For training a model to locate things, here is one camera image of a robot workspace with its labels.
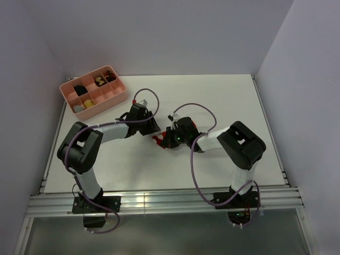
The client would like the yellow rolled sock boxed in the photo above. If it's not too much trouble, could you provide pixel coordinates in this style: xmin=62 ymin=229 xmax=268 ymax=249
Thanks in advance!
xmin=83 ymin=99 xmax=96 ymax=109

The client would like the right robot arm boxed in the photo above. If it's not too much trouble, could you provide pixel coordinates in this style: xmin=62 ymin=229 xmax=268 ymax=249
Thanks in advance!
xmin=153 ymin=117 xmax=266 ymax=207

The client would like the red Santa sock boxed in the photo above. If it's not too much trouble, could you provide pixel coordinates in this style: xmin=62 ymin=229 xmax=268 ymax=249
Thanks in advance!
xmin=151 ymin=121 xmax=199 ymax=150

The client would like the grey rolled sock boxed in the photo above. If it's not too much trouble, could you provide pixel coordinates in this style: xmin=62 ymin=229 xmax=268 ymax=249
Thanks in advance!
xmin=73 ymin=105 xmax=84 ymax=113

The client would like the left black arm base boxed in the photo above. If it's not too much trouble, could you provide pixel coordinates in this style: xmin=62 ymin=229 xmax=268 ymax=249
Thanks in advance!
xmin=71 ymin=194 xmax=121 ymax=234

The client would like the dark red-black rolled sock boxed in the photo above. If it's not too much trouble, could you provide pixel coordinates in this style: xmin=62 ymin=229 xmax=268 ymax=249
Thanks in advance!
xmin=104 ymin=70 xmax=116 ymax=82

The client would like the black rolled sock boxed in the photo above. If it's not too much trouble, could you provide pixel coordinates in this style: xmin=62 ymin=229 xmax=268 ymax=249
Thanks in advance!
xmin=74 ymin=85 xmax=88 ymax=97

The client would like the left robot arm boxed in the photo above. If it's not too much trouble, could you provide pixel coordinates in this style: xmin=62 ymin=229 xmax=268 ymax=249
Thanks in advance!
xmin=57 ymin=103 xmax=160 ymax=212

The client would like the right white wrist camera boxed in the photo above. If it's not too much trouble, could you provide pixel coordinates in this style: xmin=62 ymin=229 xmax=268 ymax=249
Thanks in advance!
xmin=168 ymin=112 xmax=180 ymax=122

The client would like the aluminium front frame rail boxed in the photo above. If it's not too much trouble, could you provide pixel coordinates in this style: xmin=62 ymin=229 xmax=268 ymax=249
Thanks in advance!
xmin=25 ymin=186 xmax=304 ymax=218

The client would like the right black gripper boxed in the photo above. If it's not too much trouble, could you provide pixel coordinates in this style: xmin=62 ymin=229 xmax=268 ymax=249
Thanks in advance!
xmin=160 ymin=125 xmax=190 ymax=149

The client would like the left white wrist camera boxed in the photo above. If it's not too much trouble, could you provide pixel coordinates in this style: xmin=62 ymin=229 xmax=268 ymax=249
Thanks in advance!
xmin=132 ymin=99 xmax=148 ymax=107

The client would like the pink plastic divided organizer box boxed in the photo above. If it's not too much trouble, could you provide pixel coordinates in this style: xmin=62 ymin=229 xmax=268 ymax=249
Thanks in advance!
xmin=59 ymin=65 xmax=128 ymax=121

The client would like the brown and cream rolled sock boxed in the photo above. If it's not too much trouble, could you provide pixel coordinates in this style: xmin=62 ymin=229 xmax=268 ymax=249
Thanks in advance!
xmin=95 ymin=76 xmax=107 ymax=87

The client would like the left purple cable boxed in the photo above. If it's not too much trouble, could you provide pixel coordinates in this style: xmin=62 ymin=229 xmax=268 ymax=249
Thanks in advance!
xmin=63 ymin=88 xmax=160 ymax=234

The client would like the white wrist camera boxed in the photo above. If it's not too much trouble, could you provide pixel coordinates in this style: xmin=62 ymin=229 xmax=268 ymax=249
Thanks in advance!
xmin=168 ymin=112 xmax=180 ymax=122
xmin=132 ymin=99 xmax=148 ymax=107

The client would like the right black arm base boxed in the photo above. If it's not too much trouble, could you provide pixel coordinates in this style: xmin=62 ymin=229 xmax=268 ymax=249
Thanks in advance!
xmin=211 ymin=188 xmax=261 ymax=228

